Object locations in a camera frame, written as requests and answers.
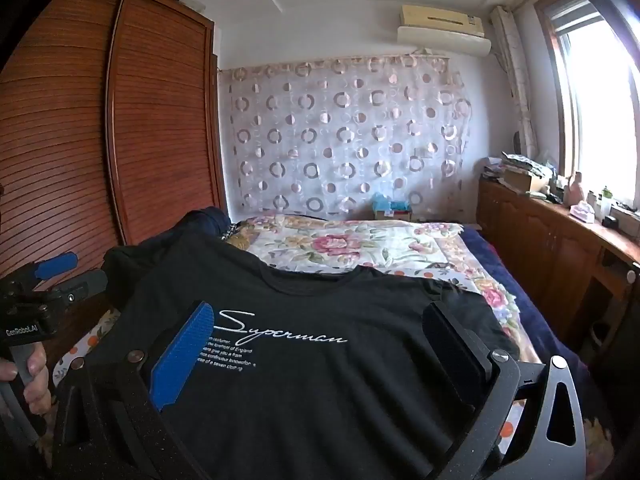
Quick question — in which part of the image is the orange fruit print bed sheet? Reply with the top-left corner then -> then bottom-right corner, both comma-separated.
52,265 -> 521,461

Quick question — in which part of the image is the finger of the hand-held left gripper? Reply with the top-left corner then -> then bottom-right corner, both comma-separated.
49,269 -> 109,305
27,251 -> 79,283

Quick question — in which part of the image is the folded navy garment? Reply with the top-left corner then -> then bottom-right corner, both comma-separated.
170,206 -> 232,243

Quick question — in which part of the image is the wooden framed window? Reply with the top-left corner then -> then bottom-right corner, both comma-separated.
532,0 -> 640,211

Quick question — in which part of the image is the sheer circle-pattern curtain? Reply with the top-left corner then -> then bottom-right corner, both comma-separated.
218,52 -> 473,223

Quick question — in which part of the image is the white patterned window curtain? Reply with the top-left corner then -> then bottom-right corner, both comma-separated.
490,5 -> 538,161

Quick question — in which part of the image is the floral quilt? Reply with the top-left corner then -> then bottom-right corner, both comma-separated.
232,212 -> 526,341

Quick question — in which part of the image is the pink bottle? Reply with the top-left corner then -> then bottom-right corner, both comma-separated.
565,171 -> 587,208

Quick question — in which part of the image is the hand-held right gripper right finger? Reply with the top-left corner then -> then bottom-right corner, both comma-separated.
421,300 -> 587,480

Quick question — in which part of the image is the wall air conditioner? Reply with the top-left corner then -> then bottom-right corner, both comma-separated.
396,4 -> 492,57

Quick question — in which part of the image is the black printed t-shirt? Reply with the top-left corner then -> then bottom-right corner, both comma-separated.
85,230 -> 543,480

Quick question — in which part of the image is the navy blue blanket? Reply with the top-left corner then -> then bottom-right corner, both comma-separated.
460,225 -> 601,411

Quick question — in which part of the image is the stack of papers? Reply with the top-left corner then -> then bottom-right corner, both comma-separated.
482,152 -> 556,181

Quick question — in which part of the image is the wooden slatted wardrobe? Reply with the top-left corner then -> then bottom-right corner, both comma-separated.
0,0 -> 231,356

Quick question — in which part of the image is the wooden sideboard cabinet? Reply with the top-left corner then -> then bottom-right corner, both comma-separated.
477,180 -> 640,361

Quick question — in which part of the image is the dark waste bin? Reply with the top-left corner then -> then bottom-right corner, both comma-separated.
589,320 -> 612,356

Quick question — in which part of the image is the cardboard box with blue cloth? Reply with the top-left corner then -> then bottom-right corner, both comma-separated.
371,192 -> 412,220

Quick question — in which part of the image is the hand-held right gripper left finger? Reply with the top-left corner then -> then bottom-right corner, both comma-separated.
50,300 -> 216,480

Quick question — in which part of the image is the brown cardboard box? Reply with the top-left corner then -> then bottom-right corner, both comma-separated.
502,167 -> 548,193

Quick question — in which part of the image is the person's left hand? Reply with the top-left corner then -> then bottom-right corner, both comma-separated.
0,346 -> 52,416

